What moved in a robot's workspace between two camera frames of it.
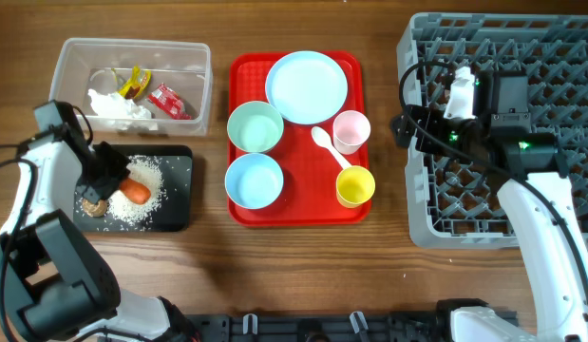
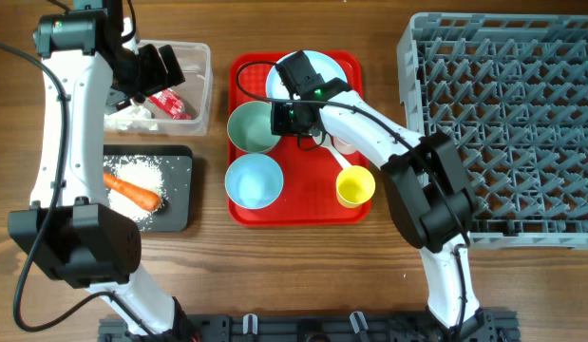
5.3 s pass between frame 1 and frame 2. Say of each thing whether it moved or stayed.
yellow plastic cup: stayed
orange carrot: moved
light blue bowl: stayed
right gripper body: moved
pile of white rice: stayed
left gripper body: moved
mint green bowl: stayed
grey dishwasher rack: stayed
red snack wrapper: stayed
